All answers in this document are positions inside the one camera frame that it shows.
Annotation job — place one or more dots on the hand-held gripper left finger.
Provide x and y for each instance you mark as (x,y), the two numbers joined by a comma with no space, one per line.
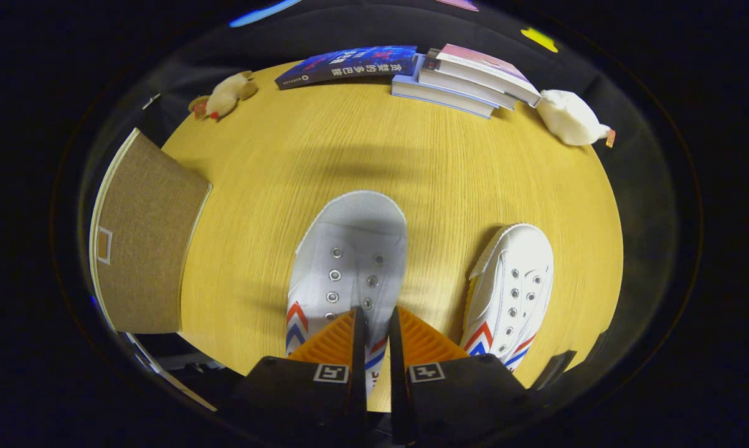
(306,392)

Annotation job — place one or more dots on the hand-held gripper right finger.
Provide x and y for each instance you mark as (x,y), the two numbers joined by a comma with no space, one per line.
(461,392)

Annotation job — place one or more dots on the white canvas shoe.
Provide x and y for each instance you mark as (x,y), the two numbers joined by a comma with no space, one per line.
(349,249)
(517,280)

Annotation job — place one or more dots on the beige fabric storage box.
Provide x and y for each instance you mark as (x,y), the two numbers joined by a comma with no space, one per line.
(144,236)

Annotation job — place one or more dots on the black table edge clamp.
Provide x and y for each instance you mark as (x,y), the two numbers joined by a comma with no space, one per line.
(555,368)

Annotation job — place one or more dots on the white plush toy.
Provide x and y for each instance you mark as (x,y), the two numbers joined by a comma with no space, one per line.
(570,118)

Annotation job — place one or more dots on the tan plush dog toy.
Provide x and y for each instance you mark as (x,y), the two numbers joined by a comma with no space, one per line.
(225,96)

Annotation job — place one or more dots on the pink cover book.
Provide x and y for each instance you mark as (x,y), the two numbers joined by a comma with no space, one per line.
(486,68)

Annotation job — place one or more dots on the silver cloth clip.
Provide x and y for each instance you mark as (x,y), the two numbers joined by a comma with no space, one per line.
(151,100)

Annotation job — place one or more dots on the dark blue book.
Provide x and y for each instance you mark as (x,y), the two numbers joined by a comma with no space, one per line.
(349,64)

